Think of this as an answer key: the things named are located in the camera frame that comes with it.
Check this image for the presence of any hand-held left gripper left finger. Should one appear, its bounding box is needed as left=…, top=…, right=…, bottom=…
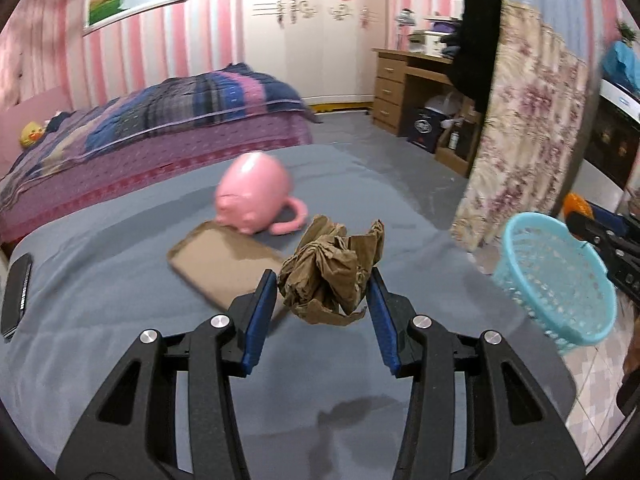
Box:
left=55, top=268, right=278, bottom=480

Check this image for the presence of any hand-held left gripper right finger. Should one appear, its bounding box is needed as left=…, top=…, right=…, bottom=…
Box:
left=367, top=267, right=586, bottom=480

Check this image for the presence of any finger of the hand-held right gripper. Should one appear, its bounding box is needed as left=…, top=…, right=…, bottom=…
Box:
left=566, top=212, right=626, bottom=258

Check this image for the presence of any orange plastic bag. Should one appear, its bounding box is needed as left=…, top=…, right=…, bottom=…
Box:
left=562, top=192, right=597, bottom=222

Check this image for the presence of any light blue plastic basket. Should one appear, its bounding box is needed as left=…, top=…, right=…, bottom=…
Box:
left=492, top=211, right=618, bottom=356

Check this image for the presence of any tan phone case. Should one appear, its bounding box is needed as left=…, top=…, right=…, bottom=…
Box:
left=167, top=220, right=287, bottom=323

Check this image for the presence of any white oven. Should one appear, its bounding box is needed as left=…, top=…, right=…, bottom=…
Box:
left=580, top=77, right=640, bottom=206

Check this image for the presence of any floral curtain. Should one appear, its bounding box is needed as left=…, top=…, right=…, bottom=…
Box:
left=450, top=0, right=588, bottom=253

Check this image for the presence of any pink mug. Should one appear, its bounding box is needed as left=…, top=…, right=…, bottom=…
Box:
left=214, top=152, right=308, bottom=236

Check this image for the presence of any grey blue table cloth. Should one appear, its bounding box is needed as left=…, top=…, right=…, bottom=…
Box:
left=0, top=142, right=576, bottom=480

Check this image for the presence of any purple bed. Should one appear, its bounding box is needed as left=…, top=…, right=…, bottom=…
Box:
left=0, top=62, right=321, bottom=246

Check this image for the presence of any black paper bag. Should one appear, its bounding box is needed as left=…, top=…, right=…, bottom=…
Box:
left=406, top=107, right=446, bottom=154

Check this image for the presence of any white fan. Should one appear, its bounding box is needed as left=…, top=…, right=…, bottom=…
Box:
left=425, top=92, right=463, bottom=121

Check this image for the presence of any black hanging garment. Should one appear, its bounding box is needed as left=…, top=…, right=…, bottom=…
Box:
left=447, top=0, right=503, bottom=113

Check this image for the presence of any patchwork quilt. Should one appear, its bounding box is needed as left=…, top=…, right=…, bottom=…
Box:
left=0, top=62, right=318, bottom=201

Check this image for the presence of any wooden desk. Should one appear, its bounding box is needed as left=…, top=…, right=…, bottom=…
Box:
left=372, top=47, right=483, bottom=178

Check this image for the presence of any black smartphone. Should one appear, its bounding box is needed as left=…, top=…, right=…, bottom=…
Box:
left=0, top=253, right=33, bottom=343

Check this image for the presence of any white box on desk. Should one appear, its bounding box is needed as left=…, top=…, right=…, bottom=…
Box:
left=407, top=30, right=446, bottom=53

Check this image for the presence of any white wardrobe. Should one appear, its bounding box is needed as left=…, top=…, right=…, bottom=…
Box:
left=240, top=0, right=393, bottom=101

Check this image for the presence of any desk lamp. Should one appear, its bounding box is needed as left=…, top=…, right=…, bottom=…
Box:
left=395, top=8, right=418, bottom=51

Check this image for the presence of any yellow duck plush toy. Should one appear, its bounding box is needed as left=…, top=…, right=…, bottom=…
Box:
left=19, top=121, right=47, bottom=148

